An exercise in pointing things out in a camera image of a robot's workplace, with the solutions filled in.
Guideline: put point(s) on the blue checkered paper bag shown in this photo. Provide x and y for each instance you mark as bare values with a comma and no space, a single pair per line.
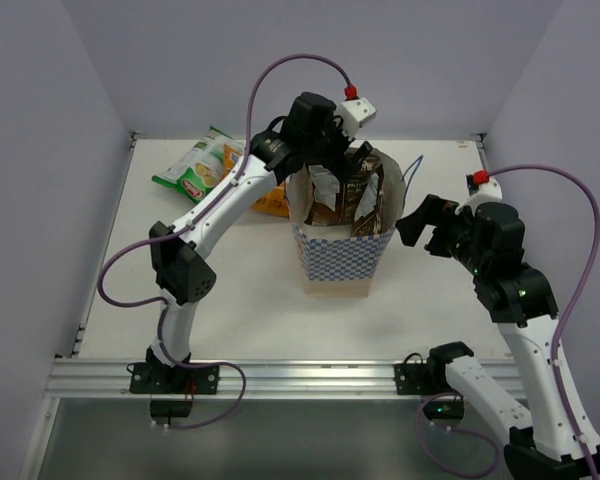
335,261

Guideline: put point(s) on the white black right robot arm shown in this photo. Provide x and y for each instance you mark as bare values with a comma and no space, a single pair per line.
550,437

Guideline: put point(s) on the green Chuba chips bag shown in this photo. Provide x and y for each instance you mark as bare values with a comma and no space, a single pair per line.
202,167

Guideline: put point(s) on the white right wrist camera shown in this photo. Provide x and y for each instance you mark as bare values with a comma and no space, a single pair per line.
482,188

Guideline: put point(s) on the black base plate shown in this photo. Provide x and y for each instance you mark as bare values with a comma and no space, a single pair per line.
172,389
414,377

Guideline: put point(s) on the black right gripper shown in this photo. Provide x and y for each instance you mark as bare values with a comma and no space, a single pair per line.
436,211

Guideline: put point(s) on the dark brown snack bag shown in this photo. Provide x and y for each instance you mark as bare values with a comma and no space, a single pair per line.
328,201
363,199

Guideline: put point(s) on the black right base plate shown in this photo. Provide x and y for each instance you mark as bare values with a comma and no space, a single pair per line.
414,377

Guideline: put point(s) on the aluminium mounting rail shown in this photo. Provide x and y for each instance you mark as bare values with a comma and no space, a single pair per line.
266,380

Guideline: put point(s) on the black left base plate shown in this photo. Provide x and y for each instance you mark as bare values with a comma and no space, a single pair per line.
172,389

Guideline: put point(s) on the yellow snack bag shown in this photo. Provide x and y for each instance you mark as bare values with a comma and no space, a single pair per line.
273,203

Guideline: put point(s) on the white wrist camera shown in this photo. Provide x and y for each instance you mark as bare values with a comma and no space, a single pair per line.
355,115
482,188

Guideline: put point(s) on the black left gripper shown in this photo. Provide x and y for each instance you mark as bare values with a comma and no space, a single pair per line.
337,151

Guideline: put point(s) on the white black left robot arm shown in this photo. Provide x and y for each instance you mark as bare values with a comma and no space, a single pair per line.
315,131

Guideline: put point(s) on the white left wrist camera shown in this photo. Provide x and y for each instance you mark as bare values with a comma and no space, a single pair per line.
355,115

